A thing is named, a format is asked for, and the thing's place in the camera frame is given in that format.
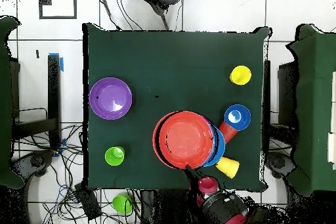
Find golden yellow plastic cup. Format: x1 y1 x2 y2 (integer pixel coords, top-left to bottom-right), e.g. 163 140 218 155
215 156 240 179

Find large shallow orange bowl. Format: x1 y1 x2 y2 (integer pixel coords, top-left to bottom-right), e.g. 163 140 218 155
152 110 217 170

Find light blue plastic bowl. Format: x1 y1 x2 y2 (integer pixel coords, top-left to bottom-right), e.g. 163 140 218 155
202 125 226 168

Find red-orange plastic cup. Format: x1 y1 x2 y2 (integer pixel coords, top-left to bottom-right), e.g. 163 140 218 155
219 120 238 145

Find lemon yellow plastic cup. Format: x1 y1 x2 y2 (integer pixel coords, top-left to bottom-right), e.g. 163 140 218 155
229 65 252 86

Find small dark blue bowl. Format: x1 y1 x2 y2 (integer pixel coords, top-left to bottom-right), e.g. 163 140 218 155
223 104 252 132

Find grey chair base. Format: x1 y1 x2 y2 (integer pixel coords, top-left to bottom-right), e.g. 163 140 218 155
264 151 297 179

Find green plastic cup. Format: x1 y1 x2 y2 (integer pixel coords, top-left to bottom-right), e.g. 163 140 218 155
104 146 126 167

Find green bowl on floor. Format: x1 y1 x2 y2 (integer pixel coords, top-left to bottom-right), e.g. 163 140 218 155
112 194 134 215

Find black power strip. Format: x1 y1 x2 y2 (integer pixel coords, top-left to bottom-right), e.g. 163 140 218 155
73 183 102 221

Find purple plastic bowl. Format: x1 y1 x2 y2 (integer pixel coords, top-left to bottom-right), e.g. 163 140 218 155
89 77 133 121

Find dark green tablecloth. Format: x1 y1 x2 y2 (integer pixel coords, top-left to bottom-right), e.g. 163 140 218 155
82 22 271 191

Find green cloth side table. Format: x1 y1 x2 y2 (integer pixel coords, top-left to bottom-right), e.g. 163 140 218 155
285 23 336 197
0 15 26 189

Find black chair base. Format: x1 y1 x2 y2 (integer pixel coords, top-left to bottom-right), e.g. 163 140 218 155
10 150 54 183

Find blue tape strip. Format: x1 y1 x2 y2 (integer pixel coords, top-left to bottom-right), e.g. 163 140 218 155
49 53 64 73

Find black stand frame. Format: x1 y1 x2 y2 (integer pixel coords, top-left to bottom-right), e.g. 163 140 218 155
262 59 299 130
11 54 62 149

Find tangle of floor cables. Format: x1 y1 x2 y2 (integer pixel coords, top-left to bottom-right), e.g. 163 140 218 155
12 122 142 224

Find black square frame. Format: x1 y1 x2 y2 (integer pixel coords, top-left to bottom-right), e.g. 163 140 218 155
38 0 77 20

